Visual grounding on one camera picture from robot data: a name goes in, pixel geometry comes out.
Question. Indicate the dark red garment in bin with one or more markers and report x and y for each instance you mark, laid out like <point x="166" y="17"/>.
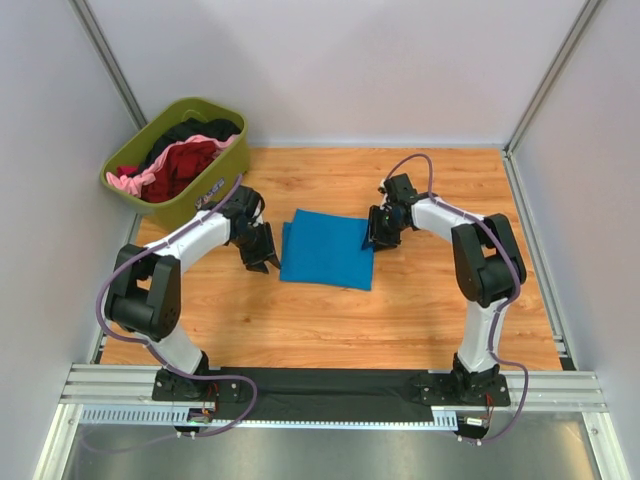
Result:
<point x="177" y="170"/>

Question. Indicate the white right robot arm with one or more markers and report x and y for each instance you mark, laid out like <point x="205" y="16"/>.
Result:
<point x="489" y="272"/>

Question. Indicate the slotted aluminium cable rail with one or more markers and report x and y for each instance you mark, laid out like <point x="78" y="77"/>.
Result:
<point x="183" y="416"/>

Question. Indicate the blue t shirt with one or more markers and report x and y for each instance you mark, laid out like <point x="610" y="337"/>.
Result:
<point x="326" y="249"/>

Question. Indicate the pink garment in bin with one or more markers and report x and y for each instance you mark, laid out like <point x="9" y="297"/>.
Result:
<point x="150" y="172"/>

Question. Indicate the aluminium front frame beam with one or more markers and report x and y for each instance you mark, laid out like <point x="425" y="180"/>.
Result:
<point x="539" y="391"/>

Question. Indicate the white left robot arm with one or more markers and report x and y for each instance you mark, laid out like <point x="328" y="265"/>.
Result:
<point x="145" y="296"/>

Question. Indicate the green plastic laundry bin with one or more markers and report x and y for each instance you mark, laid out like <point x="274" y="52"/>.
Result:
<point x="187" y="174"/>

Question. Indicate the right aluminium frame post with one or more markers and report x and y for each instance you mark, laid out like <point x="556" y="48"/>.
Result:
<point x="576" y="32"/>

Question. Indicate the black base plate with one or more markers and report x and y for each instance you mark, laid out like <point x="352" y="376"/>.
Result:
<point x="171" y="387"/>
<point x="459" y="389"/>

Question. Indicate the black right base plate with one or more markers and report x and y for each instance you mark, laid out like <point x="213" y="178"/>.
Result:
<point x="459" y="389"/>

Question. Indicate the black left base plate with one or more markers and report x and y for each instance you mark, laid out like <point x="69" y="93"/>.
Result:
<point x="171" y="387"/>

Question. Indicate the aluminium frame post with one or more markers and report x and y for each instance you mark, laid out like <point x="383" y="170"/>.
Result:
<point x="100" y="43"/>
<point x="576" y="32"/>

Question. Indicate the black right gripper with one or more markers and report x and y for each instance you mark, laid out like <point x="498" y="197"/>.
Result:
<point x="382" y="226"/>

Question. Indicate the left aluminium frame post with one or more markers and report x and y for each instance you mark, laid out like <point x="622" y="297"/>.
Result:
<point x="100" y="43"/>

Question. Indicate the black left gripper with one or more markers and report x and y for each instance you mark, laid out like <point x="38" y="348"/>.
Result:
<point x="256" y="245"/>

